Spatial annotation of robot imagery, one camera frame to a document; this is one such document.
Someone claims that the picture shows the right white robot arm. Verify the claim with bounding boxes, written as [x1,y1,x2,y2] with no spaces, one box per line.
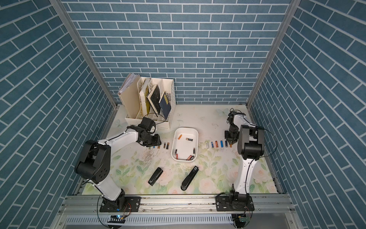
[225,109,265,194]

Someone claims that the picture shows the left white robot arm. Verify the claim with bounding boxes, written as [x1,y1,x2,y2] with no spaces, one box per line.
[74,117,161,202]

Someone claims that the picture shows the white plastic storage box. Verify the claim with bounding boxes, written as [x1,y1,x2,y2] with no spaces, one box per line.
[171,127,199,163]

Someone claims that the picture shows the dark blue notebook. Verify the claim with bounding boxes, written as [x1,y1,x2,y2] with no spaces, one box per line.
[159,92,171,119]

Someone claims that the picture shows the beige desktop file organizer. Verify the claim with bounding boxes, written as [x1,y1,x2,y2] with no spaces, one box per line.
[118,73,176,129]

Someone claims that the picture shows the floral table mat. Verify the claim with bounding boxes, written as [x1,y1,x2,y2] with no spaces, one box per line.
[82,104,277,195]

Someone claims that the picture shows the long black stapler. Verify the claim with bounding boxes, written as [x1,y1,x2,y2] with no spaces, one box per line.
[181,166,199,191]

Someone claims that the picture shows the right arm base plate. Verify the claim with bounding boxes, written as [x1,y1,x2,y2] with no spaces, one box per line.
[215,194,254,211]

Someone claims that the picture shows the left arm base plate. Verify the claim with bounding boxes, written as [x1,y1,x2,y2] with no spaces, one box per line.
[99,196,141,213]

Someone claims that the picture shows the aluminium mounting rail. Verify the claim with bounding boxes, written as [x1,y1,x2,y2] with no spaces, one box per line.
[59,194,295,215]

